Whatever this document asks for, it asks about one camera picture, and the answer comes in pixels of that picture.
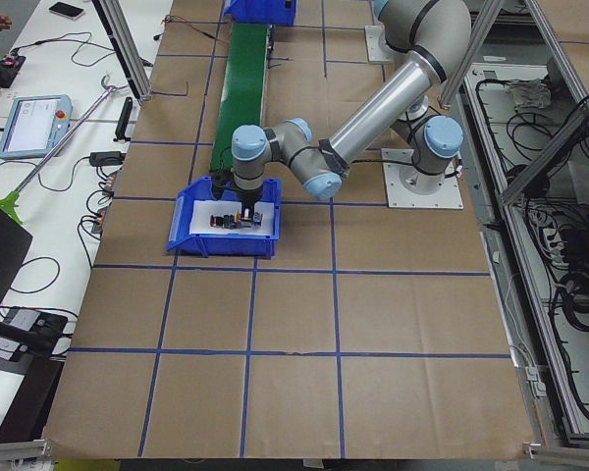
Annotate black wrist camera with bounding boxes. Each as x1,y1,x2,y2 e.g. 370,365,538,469
211,169,232,200

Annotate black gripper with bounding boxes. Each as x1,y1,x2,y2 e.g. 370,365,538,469
239,188,258,210

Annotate white foam bin liner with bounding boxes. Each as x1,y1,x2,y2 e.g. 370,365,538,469
189,200,275,236

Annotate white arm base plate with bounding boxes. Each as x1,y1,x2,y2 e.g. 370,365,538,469
381,148,463,210

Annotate far blue plastic bin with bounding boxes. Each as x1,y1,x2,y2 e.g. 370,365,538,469
224,0,297,26

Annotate blue bin with buttons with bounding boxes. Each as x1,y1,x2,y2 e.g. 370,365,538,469
167,177,282,259

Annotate black smartphone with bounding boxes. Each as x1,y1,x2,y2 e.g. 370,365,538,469
48,1,84,21

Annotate green conveyor belt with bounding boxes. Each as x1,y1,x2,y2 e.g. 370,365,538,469
210,23,270,173

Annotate teach pendant tablet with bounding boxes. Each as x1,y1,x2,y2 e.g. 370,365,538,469
0,94,73,160

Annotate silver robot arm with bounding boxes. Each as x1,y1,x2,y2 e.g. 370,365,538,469
231,0,471,212

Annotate long reach grabber tool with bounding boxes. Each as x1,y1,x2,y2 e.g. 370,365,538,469
0,73,132,225

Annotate black power adapter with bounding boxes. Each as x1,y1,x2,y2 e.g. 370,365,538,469
88,151,126,167

